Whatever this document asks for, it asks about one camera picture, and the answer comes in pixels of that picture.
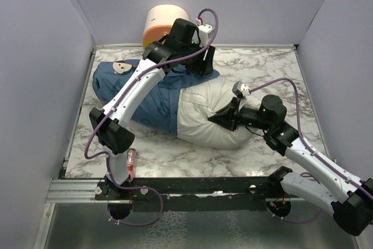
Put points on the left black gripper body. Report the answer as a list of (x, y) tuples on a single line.
[(197, 63)]

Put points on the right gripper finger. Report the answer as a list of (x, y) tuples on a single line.
[(223, 121), (230, 108)]

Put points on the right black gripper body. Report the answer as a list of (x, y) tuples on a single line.
[(245, 116)]

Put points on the white pillow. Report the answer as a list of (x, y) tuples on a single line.
[(203, 116)]

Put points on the blue patterned pillowcase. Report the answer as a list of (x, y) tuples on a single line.
[(159, 108)]

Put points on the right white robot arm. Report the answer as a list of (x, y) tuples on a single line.
[(346, 197)]

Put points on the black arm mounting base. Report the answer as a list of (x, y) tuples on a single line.
[(194, 194)]

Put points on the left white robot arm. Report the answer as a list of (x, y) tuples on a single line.
[(147, 90)]

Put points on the round pastel drawer cabinet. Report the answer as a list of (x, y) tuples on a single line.
[(159, 21)]

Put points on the pink capped small bottle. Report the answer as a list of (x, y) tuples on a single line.
[(131, 155)]

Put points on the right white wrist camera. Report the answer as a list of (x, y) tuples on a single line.
[(241, 90)]

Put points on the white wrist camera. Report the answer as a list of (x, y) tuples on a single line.
[(204, 33), (241, 90)]

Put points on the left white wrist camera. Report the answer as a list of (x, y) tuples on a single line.
[(204, 33)]

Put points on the aluminium frame rail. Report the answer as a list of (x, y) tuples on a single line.
[(71, 191)]

